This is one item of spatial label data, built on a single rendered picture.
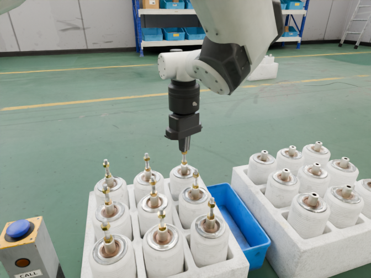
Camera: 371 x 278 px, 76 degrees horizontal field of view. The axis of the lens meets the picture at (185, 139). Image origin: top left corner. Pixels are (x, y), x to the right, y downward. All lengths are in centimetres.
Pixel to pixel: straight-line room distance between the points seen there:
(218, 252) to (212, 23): 50
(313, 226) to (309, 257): 8
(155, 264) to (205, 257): 12
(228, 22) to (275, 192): 60
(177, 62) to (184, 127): 18
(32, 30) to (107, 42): 133
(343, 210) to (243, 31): 62
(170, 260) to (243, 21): 49
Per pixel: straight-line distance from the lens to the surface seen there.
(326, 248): 80
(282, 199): 82
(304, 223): 75
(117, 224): 66
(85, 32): 551
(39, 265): 65
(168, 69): 61
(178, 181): 76
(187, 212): 69
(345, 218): 84
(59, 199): 120
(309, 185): 88
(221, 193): 99
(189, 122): 68
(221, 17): 31
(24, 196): 130
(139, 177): 78
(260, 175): 89
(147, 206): 67
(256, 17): 32
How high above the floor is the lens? 71
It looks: 28 degrees down
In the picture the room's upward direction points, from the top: straight up
